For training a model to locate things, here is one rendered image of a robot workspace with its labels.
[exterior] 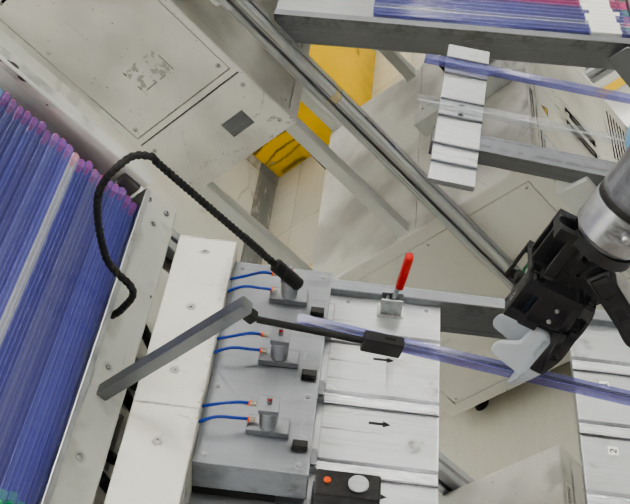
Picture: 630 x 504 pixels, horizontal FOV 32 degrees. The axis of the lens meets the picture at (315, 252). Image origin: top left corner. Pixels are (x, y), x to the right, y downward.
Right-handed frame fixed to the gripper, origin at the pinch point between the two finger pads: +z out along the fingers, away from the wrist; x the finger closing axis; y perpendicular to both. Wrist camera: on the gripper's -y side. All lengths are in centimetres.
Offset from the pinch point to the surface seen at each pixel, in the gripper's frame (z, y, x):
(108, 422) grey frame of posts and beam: 25.9, 38.5, 7.5
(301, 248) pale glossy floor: 179, -7, -244
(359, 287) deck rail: 20.7, 14.0, -29.0
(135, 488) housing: 24.5, 33.0, 15.7
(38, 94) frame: 11, 64, -24
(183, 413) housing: 22.7, 31.1, 4.5
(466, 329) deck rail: 20.1, -2.7, -29.9
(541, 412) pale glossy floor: 95, -61, -112
